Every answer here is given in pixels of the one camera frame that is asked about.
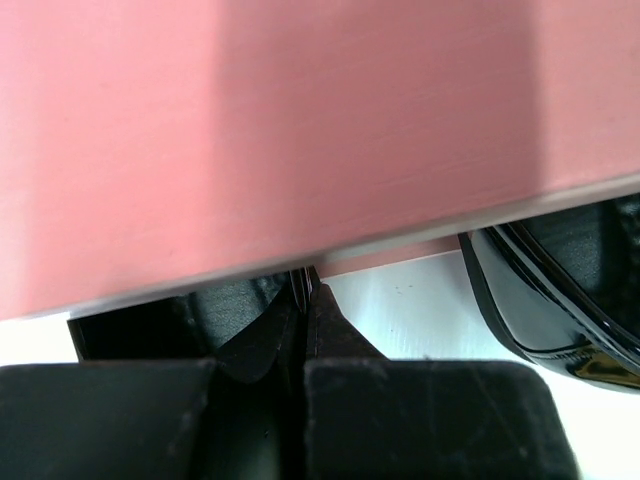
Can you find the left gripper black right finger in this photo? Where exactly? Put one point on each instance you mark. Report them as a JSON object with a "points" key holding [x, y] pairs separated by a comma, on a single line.
{"points": [[368, 417]]}

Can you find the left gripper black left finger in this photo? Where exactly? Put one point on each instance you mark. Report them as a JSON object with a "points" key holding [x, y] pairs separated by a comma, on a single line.
{"points": [[237, 415]]}

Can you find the black loafer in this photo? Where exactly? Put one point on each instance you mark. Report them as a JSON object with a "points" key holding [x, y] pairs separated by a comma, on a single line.
{"points": [[561, 290], [192, 325]]}

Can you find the black loafer back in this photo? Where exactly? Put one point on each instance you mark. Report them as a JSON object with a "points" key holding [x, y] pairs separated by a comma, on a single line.
{"points": [[561, 290]]}

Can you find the pink shoe shelf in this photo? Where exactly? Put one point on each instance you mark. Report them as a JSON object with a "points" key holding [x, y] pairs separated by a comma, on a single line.
{"points": [[151, 145]]}

